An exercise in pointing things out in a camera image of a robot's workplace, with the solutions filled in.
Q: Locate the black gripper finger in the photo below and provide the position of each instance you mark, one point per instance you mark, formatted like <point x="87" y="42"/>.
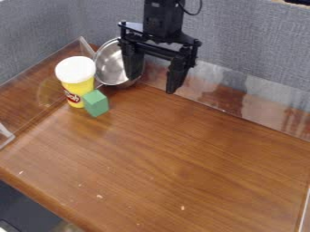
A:
<point x="133" y="60"/>
<point x="177" y="73"/>

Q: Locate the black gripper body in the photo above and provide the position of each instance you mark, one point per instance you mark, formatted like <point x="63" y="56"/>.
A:
<point x="135" y="41"/>

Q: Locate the green block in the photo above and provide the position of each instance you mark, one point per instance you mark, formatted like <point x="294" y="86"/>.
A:
<point x="97" y="103"/>

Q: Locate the silver metal pot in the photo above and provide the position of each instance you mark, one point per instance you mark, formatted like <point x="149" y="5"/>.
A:
<point x="109" y="60"/>

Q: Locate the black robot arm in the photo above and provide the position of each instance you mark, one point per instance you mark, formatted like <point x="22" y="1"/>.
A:
<point x="163" y="20"/>

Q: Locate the yellow play-doh can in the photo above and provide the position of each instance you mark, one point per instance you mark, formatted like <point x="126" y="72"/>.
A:
<point x="75" y="73"/>

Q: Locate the clear acrylic barrier panel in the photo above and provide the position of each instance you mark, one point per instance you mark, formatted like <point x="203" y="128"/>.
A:
<point x="32" y="94"/>

